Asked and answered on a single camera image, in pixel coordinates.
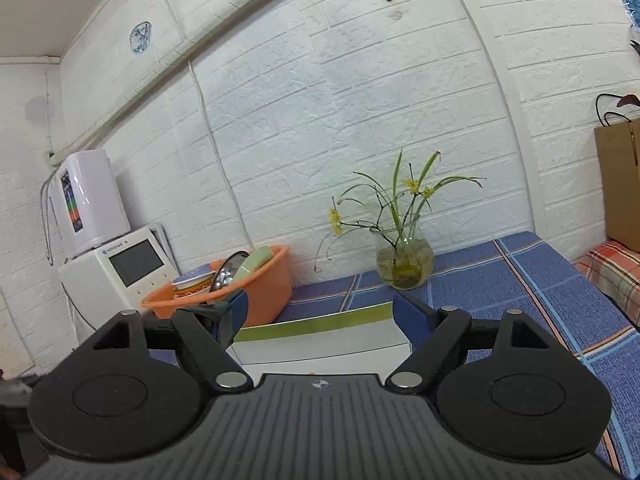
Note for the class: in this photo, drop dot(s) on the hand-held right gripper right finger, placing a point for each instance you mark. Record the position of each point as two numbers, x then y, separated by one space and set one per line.
406 314

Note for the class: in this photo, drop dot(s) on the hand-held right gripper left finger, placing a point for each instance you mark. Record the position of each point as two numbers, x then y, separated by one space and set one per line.
239 311

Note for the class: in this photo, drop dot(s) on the green cardboard box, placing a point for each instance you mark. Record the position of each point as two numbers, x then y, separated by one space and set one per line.
320 345

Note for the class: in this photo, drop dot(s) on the orange plastic basin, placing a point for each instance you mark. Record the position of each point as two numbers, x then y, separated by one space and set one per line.
270 290

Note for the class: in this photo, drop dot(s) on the glass pot lid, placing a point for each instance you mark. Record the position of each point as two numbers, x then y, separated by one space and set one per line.
225 275

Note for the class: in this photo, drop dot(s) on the round glass vase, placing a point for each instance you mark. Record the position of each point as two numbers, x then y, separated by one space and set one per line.
405 267

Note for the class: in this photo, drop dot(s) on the light green bowl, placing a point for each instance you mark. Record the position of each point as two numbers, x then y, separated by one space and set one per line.
252 265

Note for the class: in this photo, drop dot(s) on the instant noodle cup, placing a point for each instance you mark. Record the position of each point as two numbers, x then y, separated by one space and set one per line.
192 285

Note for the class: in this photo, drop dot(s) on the blue plaid tablecloth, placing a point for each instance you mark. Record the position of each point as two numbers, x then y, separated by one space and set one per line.
500 280

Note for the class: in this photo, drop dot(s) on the yellow-flowered plant stems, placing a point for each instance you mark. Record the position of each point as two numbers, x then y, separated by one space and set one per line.
397 200

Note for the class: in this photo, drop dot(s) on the white appliance with screen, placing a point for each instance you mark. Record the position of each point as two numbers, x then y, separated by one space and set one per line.
95 280

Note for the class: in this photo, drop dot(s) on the white water purifier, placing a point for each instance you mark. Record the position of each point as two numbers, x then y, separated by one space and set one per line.
95 200

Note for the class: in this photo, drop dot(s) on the orange plaid cloth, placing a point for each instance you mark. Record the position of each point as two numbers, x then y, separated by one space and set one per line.
612 272

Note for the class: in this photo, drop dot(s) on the brown paper bag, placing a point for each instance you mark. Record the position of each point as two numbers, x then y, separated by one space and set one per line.
622 185

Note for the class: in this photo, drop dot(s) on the white wall conduit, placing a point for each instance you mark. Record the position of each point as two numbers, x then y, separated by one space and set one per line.
165 60

